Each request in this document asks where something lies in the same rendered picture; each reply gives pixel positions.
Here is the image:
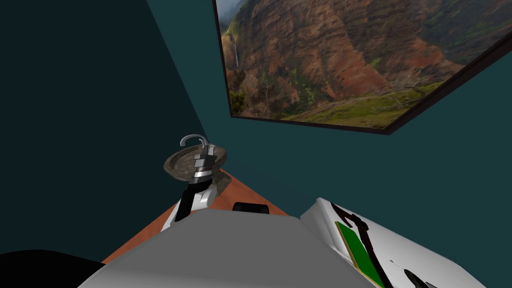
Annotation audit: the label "framed canyon landscape picture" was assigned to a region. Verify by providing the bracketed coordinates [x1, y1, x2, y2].
[211, 0, 512, 136]

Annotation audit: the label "brown round sink basin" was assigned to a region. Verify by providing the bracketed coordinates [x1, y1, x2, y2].
[163, 143, 233, 198]

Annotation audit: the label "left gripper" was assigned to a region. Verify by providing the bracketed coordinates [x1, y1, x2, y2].
[193, 143, 217, 176]

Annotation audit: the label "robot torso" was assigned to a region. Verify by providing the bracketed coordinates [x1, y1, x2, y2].
[77, 202, 371, 288]

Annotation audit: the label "silver curved faucet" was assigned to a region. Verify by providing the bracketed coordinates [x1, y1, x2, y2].
[179, 133, 210, 148]

